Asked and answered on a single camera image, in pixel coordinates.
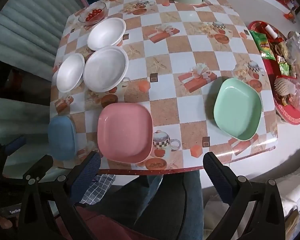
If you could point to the dark grey garment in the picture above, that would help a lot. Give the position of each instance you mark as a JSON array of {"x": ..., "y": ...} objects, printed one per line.
[{"x": 140, "y": 205}]

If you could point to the cherry tomatoes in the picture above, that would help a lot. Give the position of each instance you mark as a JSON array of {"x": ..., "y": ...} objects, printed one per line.
[{"x": 93, "y": 13}]

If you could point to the green square plate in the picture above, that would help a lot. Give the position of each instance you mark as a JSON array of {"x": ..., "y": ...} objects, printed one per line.
[{"x": 237, "y": 108}]

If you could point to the checkered cloth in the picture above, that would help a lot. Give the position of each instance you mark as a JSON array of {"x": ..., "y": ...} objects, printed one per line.
[{"x": 100, "y": 187}]

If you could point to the foam net wrapped fruit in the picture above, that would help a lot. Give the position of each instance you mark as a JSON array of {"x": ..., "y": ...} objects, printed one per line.
[{"x": 283, "y": 86}]

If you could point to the small white bowl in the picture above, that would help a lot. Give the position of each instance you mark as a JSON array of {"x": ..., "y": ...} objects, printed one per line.
[{"x": 70, "y": 72}]

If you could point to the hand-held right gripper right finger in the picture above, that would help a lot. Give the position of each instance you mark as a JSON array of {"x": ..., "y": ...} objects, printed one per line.
[{"x": 217, "y": 180}]

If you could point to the blue square plate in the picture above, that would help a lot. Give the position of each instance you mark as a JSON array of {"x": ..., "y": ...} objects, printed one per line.
[{"x": 62, "y": 137}]

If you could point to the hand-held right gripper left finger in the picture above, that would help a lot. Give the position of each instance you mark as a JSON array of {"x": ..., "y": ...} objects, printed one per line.
[{"x": 86, "y": 177}]

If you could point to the clear plastic bag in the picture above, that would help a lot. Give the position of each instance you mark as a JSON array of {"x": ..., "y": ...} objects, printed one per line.
[{"x": 298, "y": 45}]

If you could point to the pink square plate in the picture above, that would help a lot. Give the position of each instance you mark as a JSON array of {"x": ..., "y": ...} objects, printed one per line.
[{"x": 125, "y": 135}]

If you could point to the green snack packet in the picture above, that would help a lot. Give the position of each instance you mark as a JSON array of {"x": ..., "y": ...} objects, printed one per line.
[{"x": 261, "y": 42}]

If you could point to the red round tray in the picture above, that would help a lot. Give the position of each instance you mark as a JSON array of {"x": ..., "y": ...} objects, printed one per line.
[{"x": 293, "y": 117}]

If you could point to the large white bowl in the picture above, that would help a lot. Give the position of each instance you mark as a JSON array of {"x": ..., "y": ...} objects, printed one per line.
[{"x": 106, "y": 71}]

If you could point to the beige cushion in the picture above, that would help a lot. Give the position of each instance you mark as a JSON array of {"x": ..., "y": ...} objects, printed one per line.
[{"x": 298, "y": 195}]

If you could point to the checkered printed tablecloth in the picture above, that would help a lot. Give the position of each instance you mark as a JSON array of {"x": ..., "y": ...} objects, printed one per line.
[{"x": 165, "y": 55}]

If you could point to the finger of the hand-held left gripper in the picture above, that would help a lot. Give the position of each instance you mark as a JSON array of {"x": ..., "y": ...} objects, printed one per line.
[
  {"x": 41, "y": 165},
  {"x": 15, "y": 145}
]

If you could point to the person's left hand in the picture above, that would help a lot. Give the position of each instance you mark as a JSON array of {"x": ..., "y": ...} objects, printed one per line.
[{"x": 3, "y": 223}]

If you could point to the glass bowl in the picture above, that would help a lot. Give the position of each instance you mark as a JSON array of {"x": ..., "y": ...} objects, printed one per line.
[{"x": 92, "y": 15}]

